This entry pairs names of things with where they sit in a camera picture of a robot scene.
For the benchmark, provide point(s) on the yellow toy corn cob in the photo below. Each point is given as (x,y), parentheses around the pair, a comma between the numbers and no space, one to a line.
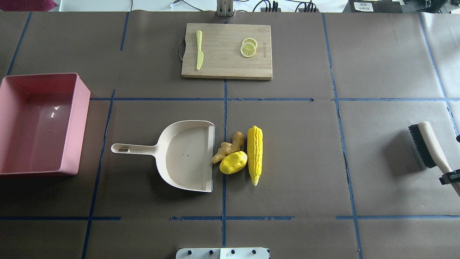
(255,153)

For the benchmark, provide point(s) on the bamboo cutting board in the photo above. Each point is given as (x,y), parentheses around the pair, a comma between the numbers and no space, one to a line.
(221,47)

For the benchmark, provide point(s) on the yellow-green plastic knife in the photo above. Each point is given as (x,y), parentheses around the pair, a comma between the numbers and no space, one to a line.
(200,54)

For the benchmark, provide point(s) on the magenta cloth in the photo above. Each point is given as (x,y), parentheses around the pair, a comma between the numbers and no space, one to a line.
(27,5)

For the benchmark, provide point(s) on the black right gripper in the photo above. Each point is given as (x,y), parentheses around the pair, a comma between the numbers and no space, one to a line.
(451,177)

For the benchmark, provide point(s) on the white hand brush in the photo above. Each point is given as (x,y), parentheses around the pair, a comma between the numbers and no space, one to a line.
(429,149)

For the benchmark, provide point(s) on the beige plastic dustpan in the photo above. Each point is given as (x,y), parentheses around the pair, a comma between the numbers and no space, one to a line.
(183,154)

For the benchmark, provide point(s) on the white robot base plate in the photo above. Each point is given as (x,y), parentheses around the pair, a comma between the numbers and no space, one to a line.
(224,253)

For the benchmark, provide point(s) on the yellow toy potato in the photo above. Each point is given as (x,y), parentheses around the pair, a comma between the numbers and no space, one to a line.
(233,163)

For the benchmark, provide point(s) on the tan toy ginger root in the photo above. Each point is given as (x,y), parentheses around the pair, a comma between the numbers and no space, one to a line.
(227,148)

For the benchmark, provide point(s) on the black power box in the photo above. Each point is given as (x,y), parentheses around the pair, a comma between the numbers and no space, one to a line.
(372,6)

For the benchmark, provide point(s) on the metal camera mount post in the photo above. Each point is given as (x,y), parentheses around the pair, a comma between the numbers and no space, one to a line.
(225,8)

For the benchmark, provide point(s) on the pink plastic bin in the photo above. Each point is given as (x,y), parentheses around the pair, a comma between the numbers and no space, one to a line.
(42,124)

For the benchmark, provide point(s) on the upper lemon slice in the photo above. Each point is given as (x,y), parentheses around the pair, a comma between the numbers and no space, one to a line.
(250,40)

